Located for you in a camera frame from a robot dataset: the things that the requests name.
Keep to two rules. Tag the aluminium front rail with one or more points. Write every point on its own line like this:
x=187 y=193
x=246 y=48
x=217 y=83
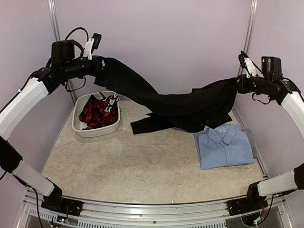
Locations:
x=100 y=214

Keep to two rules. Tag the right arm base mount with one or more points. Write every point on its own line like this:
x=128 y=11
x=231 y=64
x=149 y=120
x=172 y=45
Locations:
x=251 y=202

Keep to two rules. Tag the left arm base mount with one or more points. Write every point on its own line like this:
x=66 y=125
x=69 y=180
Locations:
x=57 y=203

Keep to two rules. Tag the right aluminium corner post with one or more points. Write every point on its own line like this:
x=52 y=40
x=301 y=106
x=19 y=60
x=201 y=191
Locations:
x=250 y=26

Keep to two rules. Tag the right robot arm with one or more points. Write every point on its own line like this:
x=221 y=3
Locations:
x=273 y=108

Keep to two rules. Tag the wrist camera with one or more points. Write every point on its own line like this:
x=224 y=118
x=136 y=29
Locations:
x=91 y=45
x=247 y=64

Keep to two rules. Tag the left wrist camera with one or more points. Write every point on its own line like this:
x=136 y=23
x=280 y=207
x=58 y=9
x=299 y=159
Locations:
x=91 y=45

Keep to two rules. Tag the left aluminium corner post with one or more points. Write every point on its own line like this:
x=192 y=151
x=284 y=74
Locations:
x=56 y=33

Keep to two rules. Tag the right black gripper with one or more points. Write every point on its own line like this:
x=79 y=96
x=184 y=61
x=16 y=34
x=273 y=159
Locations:
x=243 y=88

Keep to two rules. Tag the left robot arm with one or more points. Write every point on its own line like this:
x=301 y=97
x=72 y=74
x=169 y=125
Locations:
x=39 y=85

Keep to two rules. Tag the aluminium corner post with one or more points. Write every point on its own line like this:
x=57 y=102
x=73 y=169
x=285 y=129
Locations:
x=56 y=33
x=250 y=26

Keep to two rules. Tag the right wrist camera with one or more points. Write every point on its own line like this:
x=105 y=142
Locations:
x=247 y=64

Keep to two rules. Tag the white plastic bin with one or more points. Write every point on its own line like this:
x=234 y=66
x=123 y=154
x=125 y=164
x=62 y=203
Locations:
x=77 y=126

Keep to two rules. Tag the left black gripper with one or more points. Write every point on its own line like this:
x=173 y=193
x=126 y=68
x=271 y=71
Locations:
x=95 y=61

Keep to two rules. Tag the red black plaid shirt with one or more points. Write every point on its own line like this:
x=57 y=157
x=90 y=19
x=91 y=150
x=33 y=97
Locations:
x=99 y=113

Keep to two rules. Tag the black long sleeve shirt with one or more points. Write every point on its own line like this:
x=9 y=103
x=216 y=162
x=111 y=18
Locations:
x=207 y=106

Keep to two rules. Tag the light blue folded shirt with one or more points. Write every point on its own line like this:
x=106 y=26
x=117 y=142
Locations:
x=224 y=146

